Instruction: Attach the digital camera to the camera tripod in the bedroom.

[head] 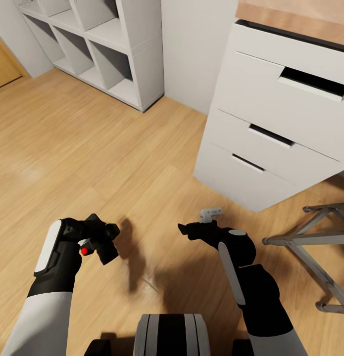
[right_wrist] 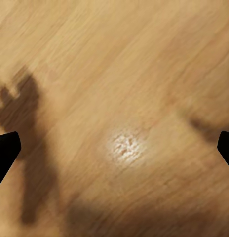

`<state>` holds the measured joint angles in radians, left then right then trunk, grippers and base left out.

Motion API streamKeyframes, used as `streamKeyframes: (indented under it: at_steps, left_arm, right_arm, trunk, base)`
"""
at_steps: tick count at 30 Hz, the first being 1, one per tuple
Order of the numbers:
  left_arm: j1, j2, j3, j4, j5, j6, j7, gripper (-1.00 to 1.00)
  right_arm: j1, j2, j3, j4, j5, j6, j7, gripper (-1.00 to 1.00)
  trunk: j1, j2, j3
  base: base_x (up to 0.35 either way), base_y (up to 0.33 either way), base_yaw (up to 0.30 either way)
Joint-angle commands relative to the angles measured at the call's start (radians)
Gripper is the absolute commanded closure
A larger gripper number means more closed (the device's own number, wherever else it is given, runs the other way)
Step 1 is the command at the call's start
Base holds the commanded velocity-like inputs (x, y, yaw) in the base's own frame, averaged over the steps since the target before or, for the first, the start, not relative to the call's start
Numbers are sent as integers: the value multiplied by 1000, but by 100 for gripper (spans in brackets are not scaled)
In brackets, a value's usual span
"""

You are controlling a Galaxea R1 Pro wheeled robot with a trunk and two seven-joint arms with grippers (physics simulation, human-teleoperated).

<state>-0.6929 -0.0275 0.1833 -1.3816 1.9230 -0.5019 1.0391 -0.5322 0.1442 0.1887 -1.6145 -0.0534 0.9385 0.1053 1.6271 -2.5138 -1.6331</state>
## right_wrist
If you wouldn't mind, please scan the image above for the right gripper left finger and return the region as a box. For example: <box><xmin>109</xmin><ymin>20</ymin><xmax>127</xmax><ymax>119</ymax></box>
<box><xmin>0</xmin><ymin>131</ymin><xmax>21</xmax><ymax>183</ymax></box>

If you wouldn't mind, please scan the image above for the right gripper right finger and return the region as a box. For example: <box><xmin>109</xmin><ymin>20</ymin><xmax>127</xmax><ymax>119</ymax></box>
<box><xmin>217</xmin><ymin>131</ymin><xmax>229</xmax><ymax>165</ymax></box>

